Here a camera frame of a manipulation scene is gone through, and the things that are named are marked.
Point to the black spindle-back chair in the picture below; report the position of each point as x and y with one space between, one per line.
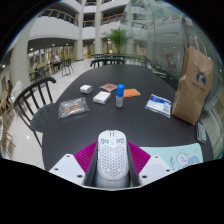
35 116

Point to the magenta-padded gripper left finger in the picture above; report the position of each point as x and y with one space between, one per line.
68 168

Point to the blue-capped small bottle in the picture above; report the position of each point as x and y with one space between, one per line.
119 96

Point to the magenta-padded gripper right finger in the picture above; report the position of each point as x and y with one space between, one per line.
153 168

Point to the orange flat packet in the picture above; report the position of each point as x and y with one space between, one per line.
132 93

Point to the brown flat packet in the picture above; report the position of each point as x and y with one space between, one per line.
108 87

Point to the small white box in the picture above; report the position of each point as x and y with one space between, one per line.
86 89

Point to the blue and white tissue pack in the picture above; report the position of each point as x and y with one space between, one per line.
158 105

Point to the black chair behind table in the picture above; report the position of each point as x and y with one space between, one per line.
103 62

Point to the green potted plant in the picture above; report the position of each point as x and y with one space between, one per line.
117 38

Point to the white perforated computer mouse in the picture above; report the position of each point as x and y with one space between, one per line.
112 156

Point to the black metal chair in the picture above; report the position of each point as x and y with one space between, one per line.
67 65

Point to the group of dark chairs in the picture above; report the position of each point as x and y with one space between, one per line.
40 73

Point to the light wooden chair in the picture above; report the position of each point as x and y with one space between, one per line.
6 133

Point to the brown paper bag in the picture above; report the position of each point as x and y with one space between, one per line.
191 90

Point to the person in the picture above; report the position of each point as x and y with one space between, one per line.
56 61

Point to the grey smartphone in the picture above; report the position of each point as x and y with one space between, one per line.
201 132

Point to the light cartoon-print mouse pad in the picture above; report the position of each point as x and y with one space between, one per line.
181 157

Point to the cream rectangular box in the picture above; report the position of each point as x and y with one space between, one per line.
101 97

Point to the clear bag with pastry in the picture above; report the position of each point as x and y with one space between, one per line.
72 107

